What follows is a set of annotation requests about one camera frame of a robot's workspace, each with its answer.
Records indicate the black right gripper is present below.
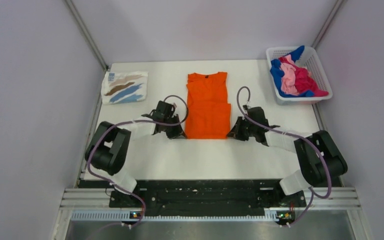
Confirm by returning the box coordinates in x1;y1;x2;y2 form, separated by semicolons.
226;116;257;141

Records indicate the orange t shirt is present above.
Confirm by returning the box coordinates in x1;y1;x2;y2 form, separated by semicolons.
184;71;232;140

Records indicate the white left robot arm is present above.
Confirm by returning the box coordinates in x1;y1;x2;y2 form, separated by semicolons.
84;100;186;207

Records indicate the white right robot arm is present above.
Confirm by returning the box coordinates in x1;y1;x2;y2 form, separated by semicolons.
226;106;348;206

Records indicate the light pink t shirt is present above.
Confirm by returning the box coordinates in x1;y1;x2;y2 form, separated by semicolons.
279;54;307;96

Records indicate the blue t shirt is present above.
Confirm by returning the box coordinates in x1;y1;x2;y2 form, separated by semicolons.
266;45;312;98

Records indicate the magenta t shirt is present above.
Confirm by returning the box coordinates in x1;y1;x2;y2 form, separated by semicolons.
292;70;329;97

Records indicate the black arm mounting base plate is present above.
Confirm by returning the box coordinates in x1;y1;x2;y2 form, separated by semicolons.
77;178;342;219

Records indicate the aluminium frame rail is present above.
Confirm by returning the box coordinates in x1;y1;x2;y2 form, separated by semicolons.
59;187;361;224

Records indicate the left corner aluminium post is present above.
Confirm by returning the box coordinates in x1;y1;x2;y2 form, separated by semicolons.
62;0;109;72

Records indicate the corner aluminium post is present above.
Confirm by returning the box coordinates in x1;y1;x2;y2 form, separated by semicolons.
311;0;347;49
62;0;109;72

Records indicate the right corner aluminium post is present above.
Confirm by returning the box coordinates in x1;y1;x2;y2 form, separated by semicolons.
311;0;347;49

